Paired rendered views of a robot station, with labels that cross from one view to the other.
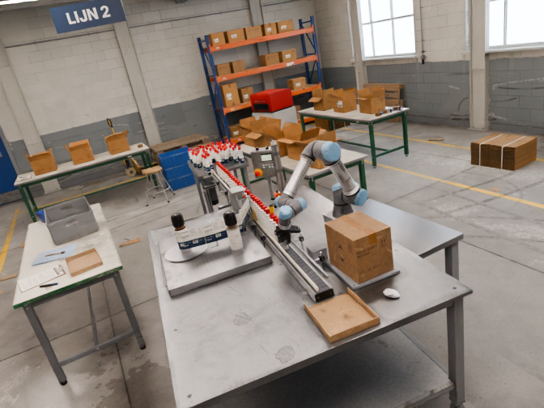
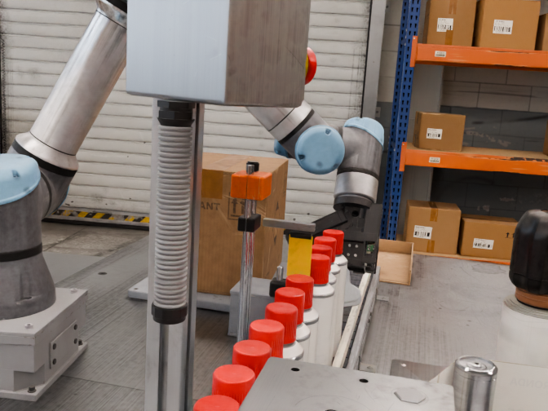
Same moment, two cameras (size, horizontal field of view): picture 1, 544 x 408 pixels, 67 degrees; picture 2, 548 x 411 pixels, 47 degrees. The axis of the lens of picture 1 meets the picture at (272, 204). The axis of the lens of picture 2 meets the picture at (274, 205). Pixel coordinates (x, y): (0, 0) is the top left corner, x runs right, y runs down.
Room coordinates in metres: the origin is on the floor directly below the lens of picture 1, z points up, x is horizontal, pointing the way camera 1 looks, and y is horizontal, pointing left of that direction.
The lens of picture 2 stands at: (3.30, 0.34, 1.31)
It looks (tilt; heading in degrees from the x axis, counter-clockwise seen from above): 11 degrees down; 208
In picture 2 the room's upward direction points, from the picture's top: 4 degrees clockwise
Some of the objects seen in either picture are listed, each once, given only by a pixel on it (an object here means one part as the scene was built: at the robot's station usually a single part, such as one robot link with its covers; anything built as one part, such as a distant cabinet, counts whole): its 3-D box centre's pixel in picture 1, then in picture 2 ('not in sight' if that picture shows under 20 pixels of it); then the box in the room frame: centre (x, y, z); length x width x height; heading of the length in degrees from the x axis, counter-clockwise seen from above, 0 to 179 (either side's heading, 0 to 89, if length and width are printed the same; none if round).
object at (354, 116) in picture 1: (349, 131); not in sight; (7.26, -1.62, 0.39); 2.20 x 0.80 x 0.78; 23
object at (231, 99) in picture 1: (266, 81); not in sight; (10.40, -0.45, 1.26); 2.78 x 0.61 x 2.51; 113
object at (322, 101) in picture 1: (323, 99); not in sight; (7.81, -1.33, 0.97); 0.51 x 0.36 x 0.37; 116
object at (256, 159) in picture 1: (265, 162); (217, 1); (2.78, -0.01, 1.38); 0.17 x 0.10 x 0.19; 70
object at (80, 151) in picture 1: (80, 151); not in sight; (7.31, 3.13, 0.96); 0.43 x 0.42 x 0.37; 110
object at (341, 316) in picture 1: (340, 312); (364, 256); (1.69, -0.23, 0.85); 0.30 x 0.26 x 0.04; 15
